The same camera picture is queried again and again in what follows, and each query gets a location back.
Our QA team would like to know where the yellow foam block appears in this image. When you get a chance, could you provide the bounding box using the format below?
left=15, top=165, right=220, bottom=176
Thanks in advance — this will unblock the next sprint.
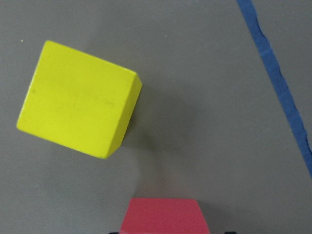
left=17, top=40, right=142, bottom=158

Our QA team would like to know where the red foam block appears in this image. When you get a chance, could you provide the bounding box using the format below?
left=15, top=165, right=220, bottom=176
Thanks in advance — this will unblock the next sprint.
left=119, top=198, right=210, bottom=234

